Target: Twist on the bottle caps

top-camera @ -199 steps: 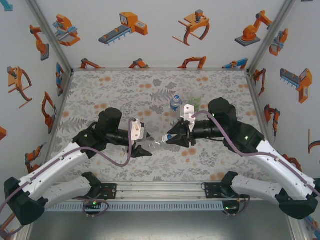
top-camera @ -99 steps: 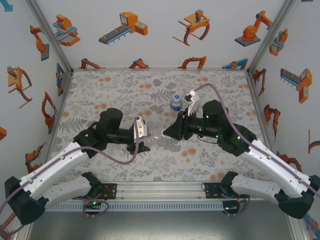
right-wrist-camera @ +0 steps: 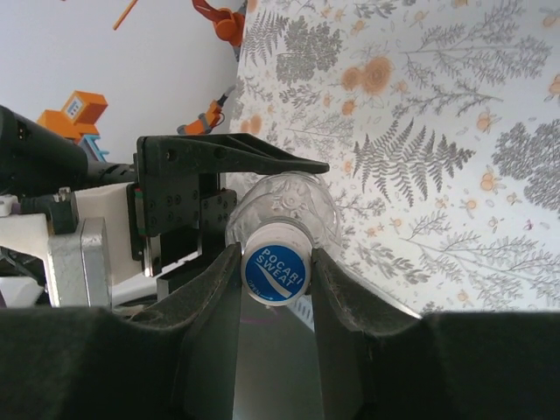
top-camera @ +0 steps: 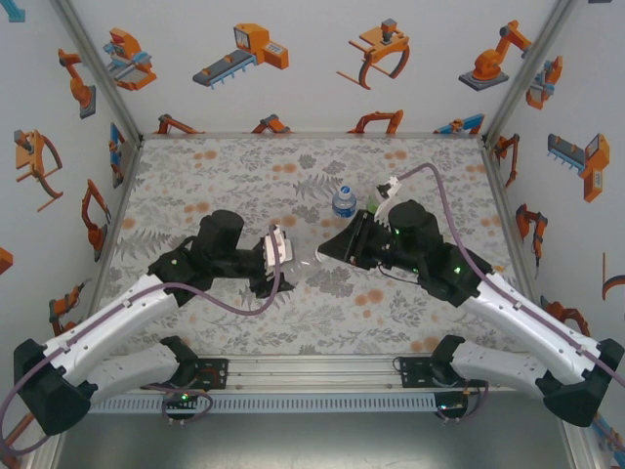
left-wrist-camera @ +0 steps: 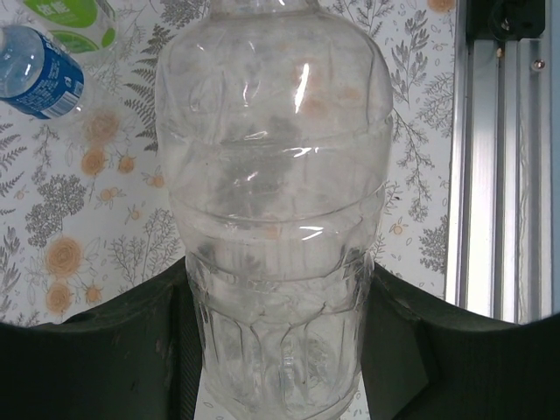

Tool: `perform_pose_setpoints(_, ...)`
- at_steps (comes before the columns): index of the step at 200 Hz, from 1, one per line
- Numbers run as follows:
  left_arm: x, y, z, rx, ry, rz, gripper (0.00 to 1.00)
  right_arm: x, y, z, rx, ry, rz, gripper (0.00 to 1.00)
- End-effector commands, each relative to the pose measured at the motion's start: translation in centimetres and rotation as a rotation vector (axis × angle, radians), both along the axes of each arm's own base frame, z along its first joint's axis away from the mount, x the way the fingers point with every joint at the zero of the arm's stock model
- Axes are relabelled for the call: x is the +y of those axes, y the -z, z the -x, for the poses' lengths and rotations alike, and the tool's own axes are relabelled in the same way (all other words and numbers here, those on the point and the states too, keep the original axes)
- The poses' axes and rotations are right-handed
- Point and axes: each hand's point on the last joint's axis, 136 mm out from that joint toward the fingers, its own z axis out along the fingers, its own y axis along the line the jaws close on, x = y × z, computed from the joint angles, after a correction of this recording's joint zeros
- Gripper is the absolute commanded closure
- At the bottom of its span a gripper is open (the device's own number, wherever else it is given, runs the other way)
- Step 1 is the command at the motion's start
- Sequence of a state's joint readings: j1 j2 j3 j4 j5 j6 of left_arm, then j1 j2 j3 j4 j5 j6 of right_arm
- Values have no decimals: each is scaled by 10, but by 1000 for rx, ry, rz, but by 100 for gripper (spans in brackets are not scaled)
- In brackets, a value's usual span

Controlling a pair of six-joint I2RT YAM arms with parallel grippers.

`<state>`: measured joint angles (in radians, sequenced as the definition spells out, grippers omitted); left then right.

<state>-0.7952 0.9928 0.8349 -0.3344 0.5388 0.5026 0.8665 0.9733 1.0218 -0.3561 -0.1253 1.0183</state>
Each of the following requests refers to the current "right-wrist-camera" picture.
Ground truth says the blue Pocari Sweat bottle cap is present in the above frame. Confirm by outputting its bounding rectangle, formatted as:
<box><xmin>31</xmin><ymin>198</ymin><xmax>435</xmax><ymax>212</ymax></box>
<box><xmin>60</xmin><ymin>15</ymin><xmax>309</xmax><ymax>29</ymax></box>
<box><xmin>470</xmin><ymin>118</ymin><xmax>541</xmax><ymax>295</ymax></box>
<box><xmin>240</xmin><ymin>218</ymin><xmax>312</xmax><ymax>304</ymax></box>

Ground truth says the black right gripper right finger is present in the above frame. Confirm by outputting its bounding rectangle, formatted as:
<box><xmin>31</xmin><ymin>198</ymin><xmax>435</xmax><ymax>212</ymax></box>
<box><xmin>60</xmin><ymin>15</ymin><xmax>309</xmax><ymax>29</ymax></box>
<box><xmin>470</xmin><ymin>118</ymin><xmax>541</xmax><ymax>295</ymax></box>
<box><xmin>310</xmin><ymin>247</ymin><xmax>560</xmax><ymax>420</ymax></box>

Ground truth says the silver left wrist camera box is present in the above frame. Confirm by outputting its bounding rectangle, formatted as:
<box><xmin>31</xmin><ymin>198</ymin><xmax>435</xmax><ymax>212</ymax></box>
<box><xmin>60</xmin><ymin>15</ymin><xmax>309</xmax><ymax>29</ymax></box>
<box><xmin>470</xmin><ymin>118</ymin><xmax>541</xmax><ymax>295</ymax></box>
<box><xmin>0</xmin><ymin>182</ymin><xmax>135</xmax><ymax>310</ymax></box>

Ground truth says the floral patterned tablecloth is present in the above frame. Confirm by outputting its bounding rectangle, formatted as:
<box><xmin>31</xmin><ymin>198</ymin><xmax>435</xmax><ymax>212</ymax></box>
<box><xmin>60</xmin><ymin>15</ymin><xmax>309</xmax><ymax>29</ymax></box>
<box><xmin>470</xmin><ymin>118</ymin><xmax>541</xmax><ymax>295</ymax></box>
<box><xmin>227</xmin><ymin>0</ymin><xmax>560</xmax><ymax>320</ymax></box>

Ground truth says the clear unlabelled plastic bottle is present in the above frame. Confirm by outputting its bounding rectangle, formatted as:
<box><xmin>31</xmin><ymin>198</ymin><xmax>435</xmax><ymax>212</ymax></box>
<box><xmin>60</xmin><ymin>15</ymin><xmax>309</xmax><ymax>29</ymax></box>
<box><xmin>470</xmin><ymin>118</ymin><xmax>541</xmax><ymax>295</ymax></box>
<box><xmin>223</xmin><ymin>171</ymin><xmax>343</xmax><ymax>268</ymax></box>

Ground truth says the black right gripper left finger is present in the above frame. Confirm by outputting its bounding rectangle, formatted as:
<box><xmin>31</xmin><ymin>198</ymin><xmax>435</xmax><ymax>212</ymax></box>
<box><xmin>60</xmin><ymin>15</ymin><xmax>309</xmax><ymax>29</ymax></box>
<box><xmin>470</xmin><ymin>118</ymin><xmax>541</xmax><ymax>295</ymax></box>
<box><xmin>0</xmin><ymin>242</ymin><xmax>244</xmax><ymax>420</ymax></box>

